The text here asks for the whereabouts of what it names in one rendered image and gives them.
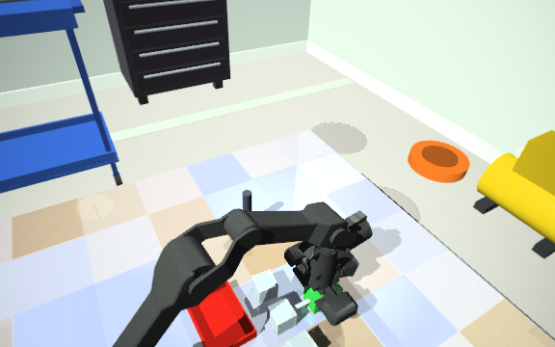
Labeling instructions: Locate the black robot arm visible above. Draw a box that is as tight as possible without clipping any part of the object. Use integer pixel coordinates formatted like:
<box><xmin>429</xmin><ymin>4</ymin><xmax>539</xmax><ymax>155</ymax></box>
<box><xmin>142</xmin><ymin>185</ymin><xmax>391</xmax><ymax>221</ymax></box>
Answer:
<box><xmin>112</xmin><ymin>201</ymin><xmax>373</xmax><ymax>347</ymax></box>

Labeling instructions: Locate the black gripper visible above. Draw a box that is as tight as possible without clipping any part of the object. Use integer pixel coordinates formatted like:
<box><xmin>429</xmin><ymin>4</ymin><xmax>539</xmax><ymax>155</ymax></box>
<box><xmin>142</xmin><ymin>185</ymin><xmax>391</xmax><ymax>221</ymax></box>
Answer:
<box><xmin>284</xmin><ymin>241</ymin><xmax>358</xmax><ymax>327</ymax></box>

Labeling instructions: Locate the red tray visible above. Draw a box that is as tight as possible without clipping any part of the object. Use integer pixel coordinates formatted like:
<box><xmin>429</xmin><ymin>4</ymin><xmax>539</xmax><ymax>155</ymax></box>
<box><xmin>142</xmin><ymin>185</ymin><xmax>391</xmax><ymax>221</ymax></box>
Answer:
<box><xmin>187</xmin><ymin>281</ymin><xmax>256</xmax><ymax>347</ymax></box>

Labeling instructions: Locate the black cylinder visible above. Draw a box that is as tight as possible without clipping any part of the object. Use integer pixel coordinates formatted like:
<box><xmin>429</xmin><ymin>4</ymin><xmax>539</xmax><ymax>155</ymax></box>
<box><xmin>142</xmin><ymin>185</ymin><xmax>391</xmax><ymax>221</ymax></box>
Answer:
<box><xmin>242</xmin><ymin>190</ymin><xmax>252</xmax><ymax>211</ymax></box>

